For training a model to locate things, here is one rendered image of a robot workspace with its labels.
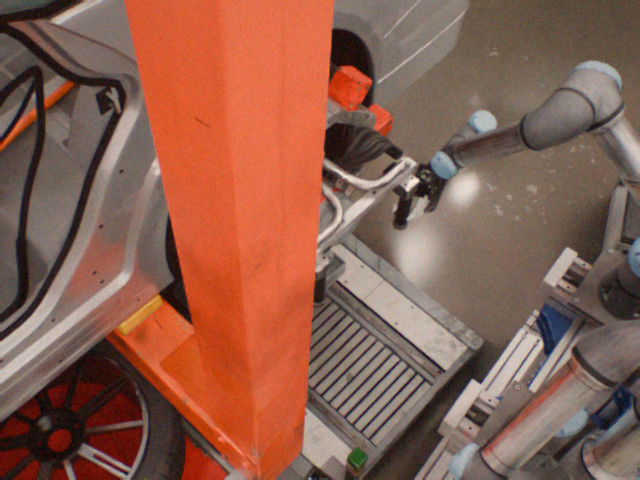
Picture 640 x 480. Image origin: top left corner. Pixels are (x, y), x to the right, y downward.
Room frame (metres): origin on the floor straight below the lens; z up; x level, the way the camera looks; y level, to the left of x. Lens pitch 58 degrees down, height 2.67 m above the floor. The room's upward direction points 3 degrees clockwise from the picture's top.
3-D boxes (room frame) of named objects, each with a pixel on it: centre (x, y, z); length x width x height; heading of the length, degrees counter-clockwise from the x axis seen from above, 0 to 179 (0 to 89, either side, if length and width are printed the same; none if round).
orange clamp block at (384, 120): (1.53, -0.15, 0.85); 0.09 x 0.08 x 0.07; 139
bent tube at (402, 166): (1.28, -0.11, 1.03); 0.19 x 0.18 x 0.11; 49
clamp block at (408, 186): (1.28, -0.22, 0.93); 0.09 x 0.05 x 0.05; 49
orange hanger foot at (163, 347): (0.88, 0.36, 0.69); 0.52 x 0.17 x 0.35; 49
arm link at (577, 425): (0.62, -0.54, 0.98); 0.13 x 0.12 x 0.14; 41
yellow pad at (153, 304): (0.99, 0.49, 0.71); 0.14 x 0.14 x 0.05; 49
